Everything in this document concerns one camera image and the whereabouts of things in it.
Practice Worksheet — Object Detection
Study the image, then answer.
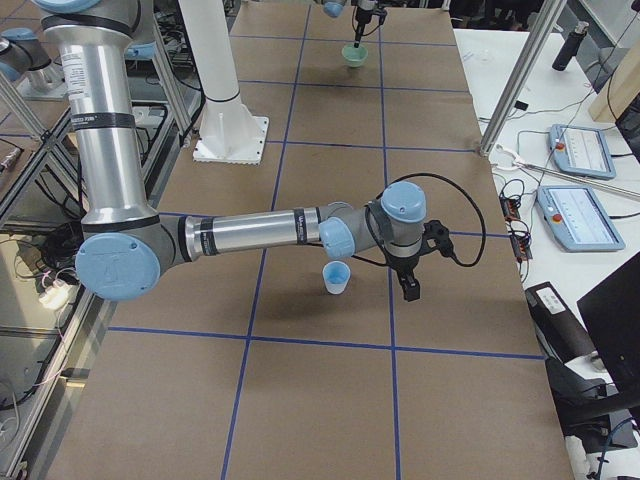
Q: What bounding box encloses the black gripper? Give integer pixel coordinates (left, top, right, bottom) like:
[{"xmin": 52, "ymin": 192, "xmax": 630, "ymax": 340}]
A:
[
  {"xmin": 384, "ymin": 220, "xmax": 453, "ymax": 301},
  {"xmin": 352, "ymin": 0, "xmax": 387, "ymax": 48}
]

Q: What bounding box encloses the pale green ceramic bowl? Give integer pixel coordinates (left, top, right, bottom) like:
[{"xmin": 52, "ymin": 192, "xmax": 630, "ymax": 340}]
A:
[{"xmin": 341, "ymin": 44, "xmax": 368, "ymax": 68}]

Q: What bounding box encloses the light blue plastic cup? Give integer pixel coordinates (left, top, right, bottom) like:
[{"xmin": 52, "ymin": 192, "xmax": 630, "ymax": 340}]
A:
[{"xmin": 322, "ymin": 261, "xmax": 351, "ymax": 295}]

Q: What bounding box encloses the small orange circuit board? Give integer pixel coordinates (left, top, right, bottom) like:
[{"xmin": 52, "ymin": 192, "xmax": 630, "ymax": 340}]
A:
[{"xmin": 499, "ymin": 196, "xmax": 521, "ymax": 222}]

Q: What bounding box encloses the near teach pendant tablet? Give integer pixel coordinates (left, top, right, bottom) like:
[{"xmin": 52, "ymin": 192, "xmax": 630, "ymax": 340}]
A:
[{"xmin": 536, "ymin": 185, "xmax": 625, "ymax": 253}]

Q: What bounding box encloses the teach pendant tablet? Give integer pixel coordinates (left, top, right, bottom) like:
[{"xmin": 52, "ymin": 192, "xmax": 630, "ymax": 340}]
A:
[
  {"xmin": 548, "ymin": 124, "xmax": 616, "ymax": 180},
  {"xmin": 536, "ymin": 185, "xmax": 625, "ymax": 253}
]

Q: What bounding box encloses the brown paper table mat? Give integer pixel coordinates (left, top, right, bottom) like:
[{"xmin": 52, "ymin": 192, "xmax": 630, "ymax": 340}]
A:
[{"xmin": 48, "ymin": 3, "xmax": 572, "ymax": 479}]

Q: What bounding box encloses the black computer monitor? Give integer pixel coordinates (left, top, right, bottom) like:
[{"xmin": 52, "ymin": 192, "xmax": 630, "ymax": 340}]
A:
[{"xmin": 577, "ymin": 254, "xmax": 639, "ymax": 390}]

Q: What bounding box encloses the black bottle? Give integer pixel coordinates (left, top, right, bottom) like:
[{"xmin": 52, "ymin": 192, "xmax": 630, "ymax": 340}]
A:
[{"xmin": 552, "ymin": 21, "xmax": 590, "ymax": 71}]

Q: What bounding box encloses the far teach pendant tablet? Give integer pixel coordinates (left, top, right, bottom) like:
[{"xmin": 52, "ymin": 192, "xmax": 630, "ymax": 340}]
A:
[{"xmin": 548, "ymin": 124, "xmax": 616, "ymax": 180}]

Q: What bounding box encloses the black office chair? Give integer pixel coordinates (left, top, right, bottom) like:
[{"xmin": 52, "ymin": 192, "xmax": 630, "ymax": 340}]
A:
[{"xmin": 525, "ymin": 282, "xmax": 629, "ymax": 453}]

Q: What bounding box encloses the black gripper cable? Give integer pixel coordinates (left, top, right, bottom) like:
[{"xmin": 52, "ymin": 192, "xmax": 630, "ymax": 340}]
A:
[{"xmin": 349, "ymin": 172, "xmax": 487, "ymax": 269}]

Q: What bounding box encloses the white pedestal column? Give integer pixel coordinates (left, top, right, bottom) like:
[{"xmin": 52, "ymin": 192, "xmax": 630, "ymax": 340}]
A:
[{"xmin": 179, "ymin": 0, "xmax": 269, "ymax": 165}]

